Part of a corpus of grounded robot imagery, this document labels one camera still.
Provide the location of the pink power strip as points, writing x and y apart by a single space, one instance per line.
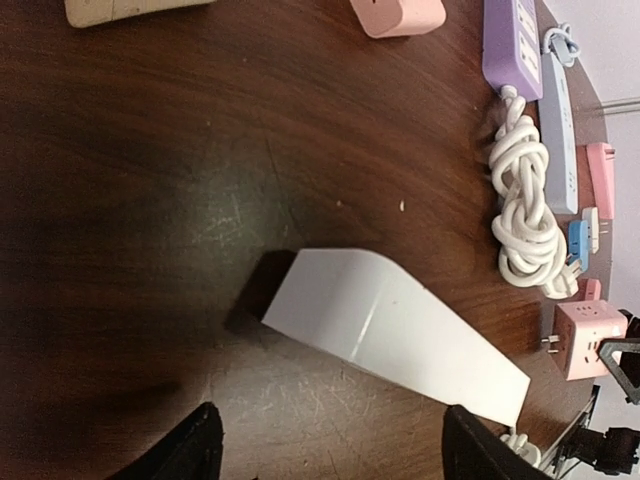
601 160

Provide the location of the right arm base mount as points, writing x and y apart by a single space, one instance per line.
614 453

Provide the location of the white cube plug adapter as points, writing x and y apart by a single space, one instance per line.
591 216

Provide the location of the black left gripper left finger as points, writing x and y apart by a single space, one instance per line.
191 450

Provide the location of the purple power strip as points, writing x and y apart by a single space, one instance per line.
511 48

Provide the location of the pink small plug adapter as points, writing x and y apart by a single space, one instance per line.
398 18

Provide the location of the beige patterned cube plug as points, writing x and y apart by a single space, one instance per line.
87 13

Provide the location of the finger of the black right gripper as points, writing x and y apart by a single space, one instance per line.
621 358

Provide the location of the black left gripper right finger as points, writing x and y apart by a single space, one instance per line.
471 451

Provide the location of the blue cube plug adapter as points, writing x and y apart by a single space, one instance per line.
578 243

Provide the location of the pink cube plug adapter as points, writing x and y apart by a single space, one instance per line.
592 290

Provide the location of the light blue power strip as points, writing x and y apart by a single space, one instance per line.
557 134

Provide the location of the white power strip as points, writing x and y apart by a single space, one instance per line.
367 310

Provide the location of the light pink cube plug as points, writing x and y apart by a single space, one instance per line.
579 328

